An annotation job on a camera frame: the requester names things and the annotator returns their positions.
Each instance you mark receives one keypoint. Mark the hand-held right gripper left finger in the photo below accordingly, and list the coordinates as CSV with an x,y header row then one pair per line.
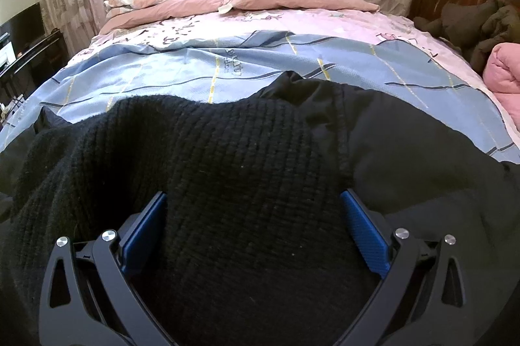
x,y
146,232

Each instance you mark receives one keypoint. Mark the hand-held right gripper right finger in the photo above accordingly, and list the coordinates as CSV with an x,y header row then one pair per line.
x,y
365,236

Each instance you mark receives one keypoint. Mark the black knit sweater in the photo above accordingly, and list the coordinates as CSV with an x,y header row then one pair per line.
x,y
227,167

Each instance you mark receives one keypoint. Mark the black computer monitor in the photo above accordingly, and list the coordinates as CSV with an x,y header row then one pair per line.
x,y
24,25

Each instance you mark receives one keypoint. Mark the blue plaid cartoon bedsheet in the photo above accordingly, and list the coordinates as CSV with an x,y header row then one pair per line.
x,y
243,57

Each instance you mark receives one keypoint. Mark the white printer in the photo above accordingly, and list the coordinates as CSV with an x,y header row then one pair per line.
x,y
6,53

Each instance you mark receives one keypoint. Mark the pink folded quilt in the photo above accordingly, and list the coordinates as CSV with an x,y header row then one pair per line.
x,y
505,65

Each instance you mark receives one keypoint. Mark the black down jacket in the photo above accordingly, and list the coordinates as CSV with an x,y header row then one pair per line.
x,y
406,135

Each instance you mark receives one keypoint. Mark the dark olive clothes pile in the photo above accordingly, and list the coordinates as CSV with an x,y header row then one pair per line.
x,y
479,25

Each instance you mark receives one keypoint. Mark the black desk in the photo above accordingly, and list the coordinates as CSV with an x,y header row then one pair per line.
x,y
36,57

